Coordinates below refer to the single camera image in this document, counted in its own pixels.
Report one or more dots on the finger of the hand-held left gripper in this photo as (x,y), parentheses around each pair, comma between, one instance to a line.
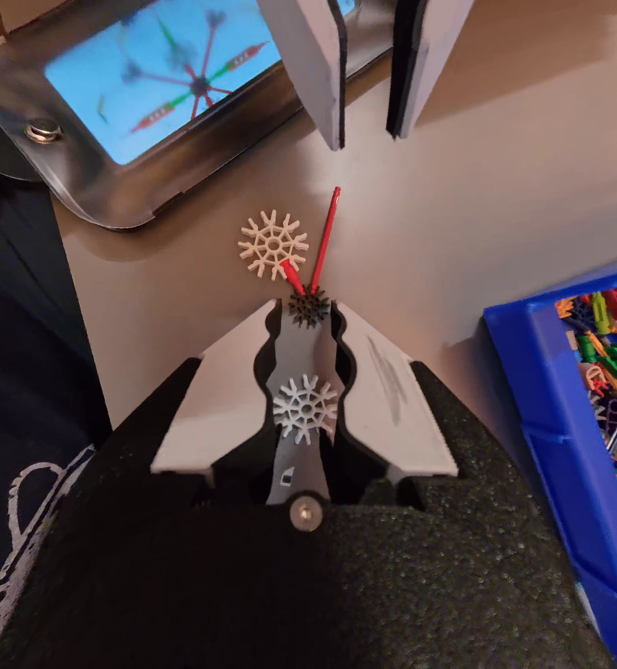
(434,47)
(308,62)

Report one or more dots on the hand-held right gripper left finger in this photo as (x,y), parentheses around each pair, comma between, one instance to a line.
(209,407)

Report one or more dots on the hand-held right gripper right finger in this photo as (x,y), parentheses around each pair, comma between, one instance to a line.
(392,413)

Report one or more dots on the white snowflake toy connector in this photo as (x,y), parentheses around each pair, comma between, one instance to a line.
(299,409)
(268,245)

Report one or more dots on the black toy connector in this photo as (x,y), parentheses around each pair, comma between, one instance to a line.
(308,308)

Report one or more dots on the long red toy rod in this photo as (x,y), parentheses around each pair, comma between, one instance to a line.
(325,240)

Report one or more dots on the small white table sticker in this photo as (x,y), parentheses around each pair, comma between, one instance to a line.
(286,478)

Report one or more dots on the short red toy rod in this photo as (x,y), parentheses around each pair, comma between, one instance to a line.
(290,273)

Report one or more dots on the blue plastic bin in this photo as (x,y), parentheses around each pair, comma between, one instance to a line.
(548,392)

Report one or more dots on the phone with lit screen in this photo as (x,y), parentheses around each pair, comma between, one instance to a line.
(105,78)

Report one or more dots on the person's dark printed shirt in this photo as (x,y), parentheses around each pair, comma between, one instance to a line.
(16,339)

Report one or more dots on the pile of colourful toy pieces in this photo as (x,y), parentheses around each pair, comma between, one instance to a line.
(616,366)

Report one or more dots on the phone in metal holder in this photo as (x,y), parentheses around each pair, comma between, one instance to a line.
(78,177)

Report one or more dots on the silver holder bolt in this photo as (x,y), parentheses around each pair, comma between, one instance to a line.
(42,130)

